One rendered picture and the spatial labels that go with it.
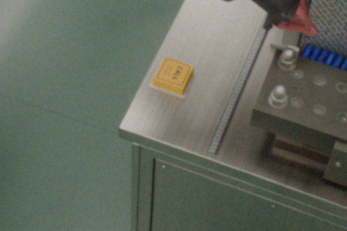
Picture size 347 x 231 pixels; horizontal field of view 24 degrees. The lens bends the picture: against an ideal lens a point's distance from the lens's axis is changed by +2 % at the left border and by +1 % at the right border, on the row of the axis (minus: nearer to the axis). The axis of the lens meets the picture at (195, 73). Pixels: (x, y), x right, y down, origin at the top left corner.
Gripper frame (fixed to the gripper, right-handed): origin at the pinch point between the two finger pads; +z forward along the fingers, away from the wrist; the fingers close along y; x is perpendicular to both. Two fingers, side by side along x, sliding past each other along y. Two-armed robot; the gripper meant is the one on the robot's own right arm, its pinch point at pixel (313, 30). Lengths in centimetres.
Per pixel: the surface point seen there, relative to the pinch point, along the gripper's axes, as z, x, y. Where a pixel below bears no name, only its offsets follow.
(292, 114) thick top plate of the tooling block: 3.3, -2.8, 18.5
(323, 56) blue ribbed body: 4.5, -1.0, 3.2
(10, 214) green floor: -10, -129, 12
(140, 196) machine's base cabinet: -2, -49, 26
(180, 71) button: -13.7, -24.8, 9.3
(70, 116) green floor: -9, -129, -26
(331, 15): -0.6, 6.2, 0.2
